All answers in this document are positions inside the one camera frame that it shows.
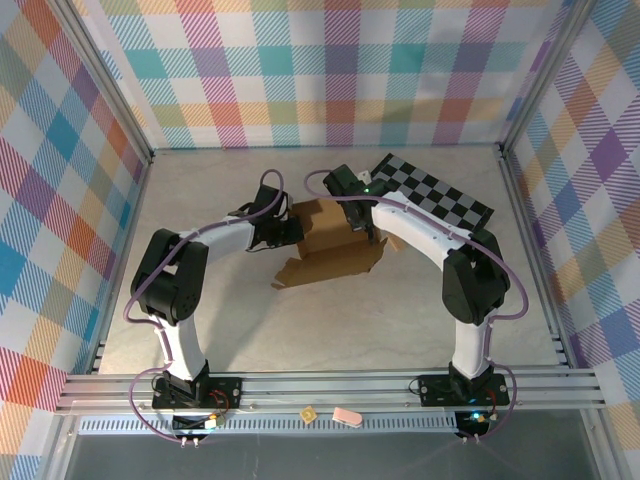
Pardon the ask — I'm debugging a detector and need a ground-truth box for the brown cardboard paper box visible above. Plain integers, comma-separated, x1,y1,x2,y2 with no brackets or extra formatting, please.
270,198,407,290

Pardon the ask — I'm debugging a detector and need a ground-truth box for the black grey chessboard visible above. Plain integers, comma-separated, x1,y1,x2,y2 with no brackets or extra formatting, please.
367,152,496,234

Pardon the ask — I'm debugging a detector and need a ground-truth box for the pink eraser block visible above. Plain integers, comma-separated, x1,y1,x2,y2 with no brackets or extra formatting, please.
332,407,364,429

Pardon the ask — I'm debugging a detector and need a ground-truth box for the small black controller board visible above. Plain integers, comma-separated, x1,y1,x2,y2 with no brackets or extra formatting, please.
172,413,225,434
455,409,492,432

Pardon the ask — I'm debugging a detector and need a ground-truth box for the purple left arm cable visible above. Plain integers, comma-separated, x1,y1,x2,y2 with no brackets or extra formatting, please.
122,168,296,444

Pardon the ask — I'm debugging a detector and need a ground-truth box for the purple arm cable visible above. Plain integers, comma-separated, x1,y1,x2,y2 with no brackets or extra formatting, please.
303,169,531,445
122,168,296,444

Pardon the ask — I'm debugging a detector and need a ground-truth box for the aluminium side floor rail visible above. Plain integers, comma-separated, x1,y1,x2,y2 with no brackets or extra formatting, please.
497,147,572,370
87,149,154,376

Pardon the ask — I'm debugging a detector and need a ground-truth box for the aluminium frame rail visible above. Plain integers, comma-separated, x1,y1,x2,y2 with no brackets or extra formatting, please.
54,367,606,416

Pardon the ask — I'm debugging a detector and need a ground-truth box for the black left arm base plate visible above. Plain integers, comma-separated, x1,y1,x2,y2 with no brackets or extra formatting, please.
151,373,244,411

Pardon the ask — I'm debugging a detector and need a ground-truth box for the slotted grey cable duct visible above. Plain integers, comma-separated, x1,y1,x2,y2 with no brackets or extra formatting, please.
78,410,459,436

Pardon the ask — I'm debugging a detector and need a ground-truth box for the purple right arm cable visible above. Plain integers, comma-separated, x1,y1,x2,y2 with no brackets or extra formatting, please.
303,169,531,445

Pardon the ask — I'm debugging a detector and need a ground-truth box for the aluminium frame post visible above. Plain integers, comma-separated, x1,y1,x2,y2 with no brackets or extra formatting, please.
497,0,601,154
49,0,155,164

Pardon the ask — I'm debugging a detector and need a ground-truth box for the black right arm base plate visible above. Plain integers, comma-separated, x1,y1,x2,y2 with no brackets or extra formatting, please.
417,372,510,407

